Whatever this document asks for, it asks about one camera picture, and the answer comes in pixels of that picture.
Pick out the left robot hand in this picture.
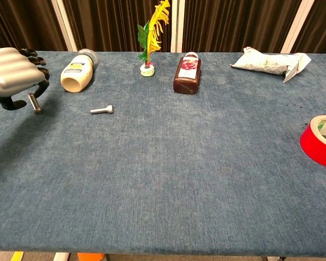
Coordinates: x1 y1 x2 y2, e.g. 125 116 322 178
0 47 51 111

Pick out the dark brown curtain panel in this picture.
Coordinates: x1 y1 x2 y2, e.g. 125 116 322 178
0 0 68 52
182 0 303 54
62 0 172 53
291 0 326 54

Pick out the cream mayonnaise squeeze bottle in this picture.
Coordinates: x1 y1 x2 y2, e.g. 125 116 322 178
60 48 99 94

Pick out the yellow green feather shuttlecock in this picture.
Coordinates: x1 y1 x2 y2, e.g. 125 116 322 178
137 0 171 78

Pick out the dark red juice bottle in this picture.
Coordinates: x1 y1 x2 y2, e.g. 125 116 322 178
173 51 202 95

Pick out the blue table cloth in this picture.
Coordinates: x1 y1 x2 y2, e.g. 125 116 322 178
0 50 326 259

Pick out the white snack packet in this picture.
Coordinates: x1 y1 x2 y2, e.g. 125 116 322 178
229 46 312 83

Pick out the red tape roll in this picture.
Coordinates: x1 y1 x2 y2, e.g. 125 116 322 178
299 114 326 170

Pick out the white frame post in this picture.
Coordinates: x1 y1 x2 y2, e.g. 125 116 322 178
51 0 78 52
280 0 316 54
170 0 186 53

